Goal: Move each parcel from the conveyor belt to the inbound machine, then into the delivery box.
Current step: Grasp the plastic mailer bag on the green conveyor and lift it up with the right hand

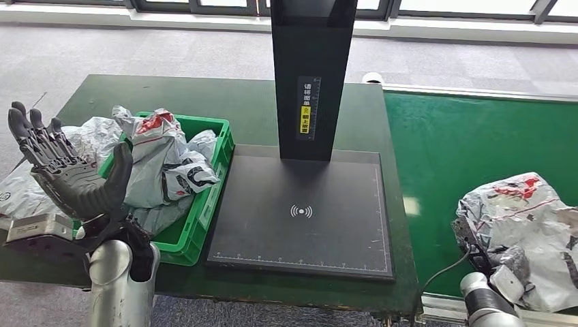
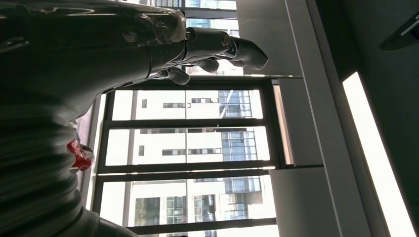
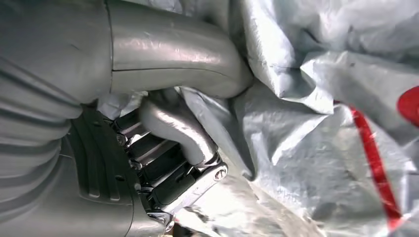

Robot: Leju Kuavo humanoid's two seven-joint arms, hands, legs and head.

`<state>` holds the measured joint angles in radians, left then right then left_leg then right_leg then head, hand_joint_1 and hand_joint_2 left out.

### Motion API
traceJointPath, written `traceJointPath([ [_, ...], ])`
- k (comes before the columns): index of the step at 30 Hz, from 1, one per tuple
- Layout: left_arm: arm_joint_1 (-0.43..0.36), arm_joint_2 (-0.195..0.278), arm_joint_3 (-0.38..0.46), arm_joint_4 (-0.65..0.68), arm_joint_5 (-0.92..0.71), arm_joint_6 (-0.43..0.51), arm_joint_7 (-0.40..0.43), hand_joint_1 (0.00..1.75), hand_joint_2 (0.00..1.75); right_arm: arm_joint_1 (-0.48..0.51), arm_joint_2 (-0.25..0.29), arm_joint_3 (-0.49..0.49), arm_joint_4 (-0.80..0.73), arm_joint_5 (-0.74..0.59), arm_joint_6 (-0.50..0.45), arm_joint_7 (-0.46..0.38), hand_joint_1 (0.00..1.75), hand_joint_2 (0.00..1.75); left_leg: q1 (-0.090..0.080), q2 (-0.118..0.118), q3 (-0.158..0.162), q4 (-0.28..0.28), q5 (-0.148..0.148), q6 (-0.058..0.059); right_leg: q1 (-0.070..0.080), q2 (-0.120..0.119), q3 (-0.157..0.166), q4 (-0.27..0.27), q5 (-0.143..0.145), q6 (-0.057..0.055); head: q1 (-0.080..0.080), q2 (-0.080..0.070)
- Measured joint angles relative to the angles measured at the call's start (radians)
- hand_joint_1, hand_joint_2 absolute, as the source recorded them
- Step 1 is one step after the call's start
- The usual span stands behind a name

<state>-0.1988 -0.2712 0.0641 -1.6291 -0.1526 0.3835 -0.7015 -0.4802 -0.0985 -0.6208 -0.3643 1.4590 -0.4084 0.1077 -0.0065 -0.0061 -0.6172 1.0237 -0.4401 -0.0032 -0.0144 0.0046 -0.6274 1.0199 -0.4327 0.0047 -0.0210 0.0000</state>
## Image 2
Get dark ceiling fixture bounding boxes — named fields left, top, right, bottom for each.
left=380, top=13, right=419, bottom=52

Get grey parcel with black lettering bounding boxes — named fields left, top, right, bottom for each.
left=67, top=104, right=96, bottom=174

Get ceiling light panel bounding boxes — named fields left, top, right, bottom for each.
left=342, top=72, right=417, bottom=237

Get building outside window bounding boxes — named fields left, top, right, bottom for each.
left=101, top=0, right=277, bottom=237

